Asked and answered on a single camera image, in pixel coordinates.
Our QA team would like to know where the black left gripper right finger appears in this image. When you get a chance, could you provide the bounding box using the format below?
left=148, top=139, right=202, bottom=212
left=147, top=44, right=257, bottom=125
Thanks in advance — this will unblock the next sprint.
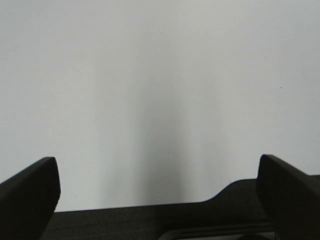
left=256, top=154, right=320, bottom=240

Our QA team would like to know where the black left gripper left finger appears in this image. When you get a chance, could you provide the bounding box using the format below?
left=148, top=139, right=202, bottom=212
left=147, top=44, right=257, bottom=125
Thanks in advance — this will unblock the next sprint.
left=0, top=157, right=61, bottom=240

